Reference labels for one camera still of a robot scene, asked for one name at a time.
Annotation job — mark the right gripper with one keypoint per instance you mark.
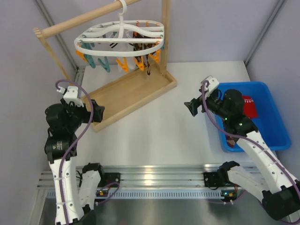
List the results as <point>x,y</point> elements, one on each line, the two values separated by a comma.
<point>194,104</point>

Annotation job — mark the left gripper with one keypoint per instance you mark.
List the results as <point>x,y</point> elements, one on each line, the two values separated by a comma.
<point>87,114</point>

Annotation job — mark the red christmas sock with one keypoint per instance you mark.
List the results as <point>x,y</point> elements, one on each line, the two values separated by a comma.
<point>249,107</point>

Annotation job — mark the white plastic sock hanger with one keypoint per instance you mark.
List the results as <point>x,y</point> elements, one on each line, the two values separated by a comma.
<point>133,43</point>

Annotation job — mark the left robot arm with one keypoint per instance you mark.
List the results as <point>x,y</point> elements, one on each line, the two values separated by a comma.
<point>74,204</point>

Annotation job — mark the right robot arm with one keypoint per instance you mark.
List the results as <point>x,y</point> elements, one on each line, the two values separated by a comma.
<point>253,150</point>

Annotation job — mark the white sock on hanger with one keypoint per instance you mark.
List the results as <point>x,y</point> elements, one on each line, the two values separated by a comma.
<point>124,63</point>

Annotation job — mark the wooden drying rack stand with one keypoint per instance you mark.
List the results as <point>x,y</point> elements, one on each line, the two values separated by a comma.
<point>133,89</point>

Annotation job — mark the brown striped sock pile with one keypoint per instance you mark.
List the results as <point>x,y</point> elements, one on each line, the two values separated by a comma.
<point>231,141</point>

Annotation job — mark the blue plastic bin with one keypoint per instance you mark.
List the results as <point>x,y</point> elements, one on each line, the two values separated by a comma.
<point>262,117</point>

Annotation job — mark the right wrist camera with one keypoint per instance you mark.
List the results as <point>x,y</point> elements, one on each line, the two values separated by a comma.
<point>210,84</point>

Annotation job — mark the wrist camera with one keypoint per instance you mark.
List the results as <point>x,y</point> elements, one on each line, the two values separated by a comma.
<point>210,84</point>
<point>70,94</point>

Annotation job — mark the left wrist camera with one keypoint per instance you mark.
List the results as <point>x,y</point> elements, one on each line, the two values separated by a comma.
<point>70,94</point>

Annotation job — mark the aluminium mounting rail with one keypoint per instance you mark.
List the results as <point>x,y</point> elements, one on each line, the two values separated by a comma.
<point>158,182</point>

